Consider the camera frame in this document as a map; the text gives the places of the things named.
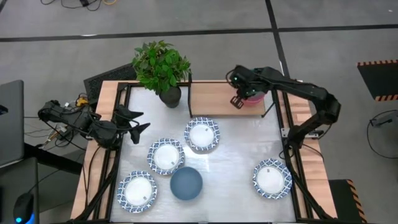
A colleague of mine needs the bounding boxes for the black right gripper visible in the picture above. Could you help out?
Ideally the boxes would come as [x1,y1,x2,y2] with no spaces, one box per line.
[230,80,267,110]

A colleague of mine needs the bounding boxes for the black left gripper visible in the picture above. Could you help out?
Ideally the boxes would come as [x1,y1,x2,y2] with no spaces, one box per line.
[96,104,151,149]

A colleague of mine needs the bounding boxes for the pink bowl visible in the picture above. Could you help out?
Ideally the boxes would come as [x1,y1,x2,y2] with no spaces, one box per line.
[243,91,266,107]

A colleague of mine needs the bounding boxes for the blue white patterned bowl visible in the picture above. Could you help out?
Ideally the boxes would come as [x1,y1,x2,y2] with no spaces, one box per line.
[116,170,158,214]
[183,116,221,152]
[251,157,293,200]
[146,138,186,176]

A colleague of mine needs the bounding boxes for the black mesh panel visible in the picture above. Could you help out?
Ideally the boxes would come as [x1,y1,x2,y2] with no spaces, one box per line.
[83,63,137,103]

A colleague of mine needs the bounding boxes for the green plant in black pot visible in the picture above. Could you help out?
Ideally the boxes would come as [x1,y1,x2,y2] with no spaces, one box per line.
[131,39,192,109]

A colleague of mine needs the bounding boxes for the grey laptop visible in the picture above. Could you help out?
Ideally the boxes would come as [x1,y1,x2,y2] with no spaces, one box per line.
[0,80,25,167]

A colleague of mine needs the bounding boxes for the dark grey desk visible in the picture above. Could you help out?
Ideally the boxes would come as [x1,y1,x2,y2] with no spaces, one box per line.
[0,157,40,224]

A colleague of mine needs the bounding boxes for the black computer mouse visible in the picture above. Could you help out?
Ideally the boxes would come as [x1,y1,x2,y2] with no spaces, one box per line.
[12,192,35,224]

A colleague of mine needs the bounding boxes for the black hazard-striped floor mat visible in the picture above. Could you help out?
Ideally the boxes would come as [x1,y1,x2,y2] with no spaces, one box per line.
[328,179,368,224]
[356,59,398,102]

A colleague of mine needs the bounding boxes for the wooden shelf with black frame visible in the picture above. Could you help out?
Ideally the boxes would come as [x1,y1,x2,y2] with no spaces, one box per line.
[187,67,277,119]

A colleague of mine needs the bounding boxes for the black metal table frame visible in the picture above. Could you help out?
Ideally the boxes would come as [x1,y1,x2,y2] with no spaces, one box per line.
[73,80,336,224]

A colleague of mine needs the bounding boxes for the tangled black cables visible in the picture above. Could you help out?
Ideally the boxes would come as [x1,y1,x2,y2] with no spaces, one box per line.
[24,92,100,149]

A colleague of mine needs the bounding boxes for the black floor cables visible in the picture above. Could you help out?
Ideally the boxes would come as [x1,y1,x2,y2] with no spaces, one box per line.
[40,0,116,12]

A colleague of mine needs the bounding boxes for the black cable loop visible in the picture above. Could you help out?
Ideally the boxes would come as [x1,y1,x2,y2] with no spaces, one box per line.
[366,108,398,159]

